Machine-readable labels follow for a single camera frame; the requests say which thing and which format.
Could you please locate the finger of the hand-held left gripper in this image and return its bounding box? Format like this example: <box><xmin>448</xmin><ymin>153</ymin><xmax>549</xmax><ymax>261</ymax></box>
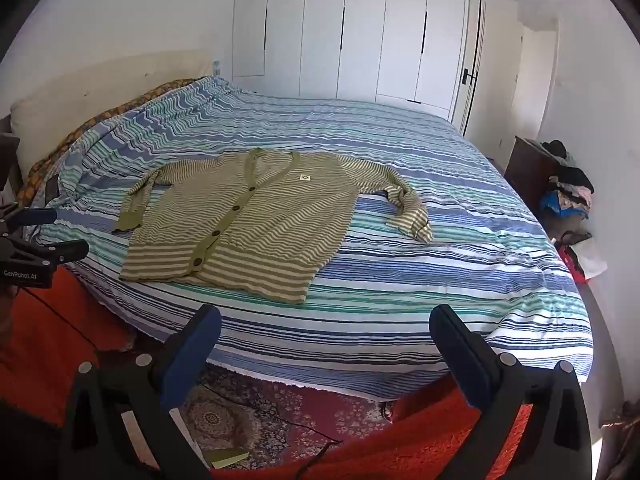
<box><xmin>10</xmin><ymin>239</ymin><xmax>90</xmax><ymax>266</ymax></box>
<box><xmin>0</xmin><ymin>203</ymin><xmax>59</xmax><ymax>236</ymax></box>

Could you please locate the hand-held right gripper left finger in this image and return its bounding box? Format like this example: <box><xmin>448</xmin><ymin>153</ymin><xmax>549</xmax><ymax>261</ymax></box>
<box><xmin>59</xmin><ymin>304</ymin><xmax>222</xmax><ymax>480</ymax></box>

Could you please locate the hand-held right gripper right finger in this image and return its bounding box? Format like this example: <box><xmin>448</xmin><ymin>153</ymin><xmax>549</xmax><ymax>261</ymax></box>
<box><xmin>429</xmin><ymin>304</ymin><xmax>593</xmax><ymax>480</ymax></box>

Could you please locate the green striped cardigan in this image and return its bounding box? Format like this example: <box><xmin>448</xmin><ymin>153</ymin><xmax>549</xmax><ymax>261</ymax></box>
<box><xmin>112</xmin><ymin>148</ymin><xmax>434</xmax><ymax>305</ymax></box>

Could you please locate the pile of clothes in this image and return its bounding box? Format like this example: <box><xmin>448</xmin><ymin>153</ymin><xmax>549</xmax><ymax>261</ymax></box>
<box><xmin>537</xmin><ymin>139</ymin><xmax>596</xmax><ymax>222</ymax></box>

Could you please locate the orange shaggy blanket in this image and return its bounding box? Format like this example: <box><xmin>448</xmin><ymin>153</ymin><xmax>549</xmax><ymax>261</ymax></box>
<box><xmin>0</xmin><ymin>265</ymin><xmax>532</xmax><ymax>480</ymax></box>

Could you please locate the blue striped bedspread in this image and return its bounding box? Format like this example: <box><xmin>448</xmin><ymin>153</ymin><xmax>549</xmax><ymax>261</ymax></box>
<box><xmin>25</xmin><ymin>76</ymin><xmax>596</xmax><ymax>402</ymax></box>

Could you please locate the orange patterned blanket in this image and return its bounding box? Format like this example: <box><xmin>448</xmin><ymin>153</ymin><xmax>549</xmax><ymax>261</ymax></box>
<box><xmin>17</xmin><ymin>78</ymin><xmax>198</xmax><ymax>207</ymax></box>

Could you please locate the patterned red rug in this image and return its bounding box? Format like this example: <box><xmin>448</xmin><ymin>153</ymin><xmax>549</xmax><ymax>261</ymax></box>
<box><xmin>170</xmin><ymin>360</ymin><xmax>397</xmax><ymax>472</ymax></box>

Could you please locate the red bag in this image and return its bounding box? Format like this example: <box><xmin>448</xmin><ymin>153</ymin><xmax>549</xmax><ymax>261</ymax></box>
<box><xmin>556</xmin><ymin>230</ymin><xmax>609</xmax><ymax>284</ymax></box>

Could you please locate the dark wooden nightstand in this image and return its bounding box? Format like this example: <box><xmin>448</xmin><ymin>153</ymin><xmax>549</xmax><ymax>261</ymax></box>
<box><xmin>504</xmin><ymin>135</ymin><xmax>566</xmax><ymax>213</ymax></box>

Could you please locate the white wardrobe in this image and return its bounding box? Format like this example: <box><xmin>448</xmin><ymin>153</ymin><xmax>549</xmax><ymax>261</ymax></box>
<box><xmin>232</xmin><ymin>0</ymin><xmax>471</xmax><ymax>121</ymax></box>

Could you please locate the black cable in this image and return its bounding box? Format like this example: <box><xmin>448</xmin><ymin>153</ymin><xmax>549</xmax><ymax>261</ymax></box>
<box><xmin>20</xmin><ymin>285</ymin><xmax>138</xmax><ymax>358</ymax></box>

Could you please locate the white door with black handle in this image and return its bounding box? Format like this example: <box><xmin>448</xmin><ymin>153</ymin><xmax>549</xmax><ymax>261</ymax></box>
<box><xmin>452</xmin><ymin>0</ymin><xmax>488</xmax><ymax>136</ymax></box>

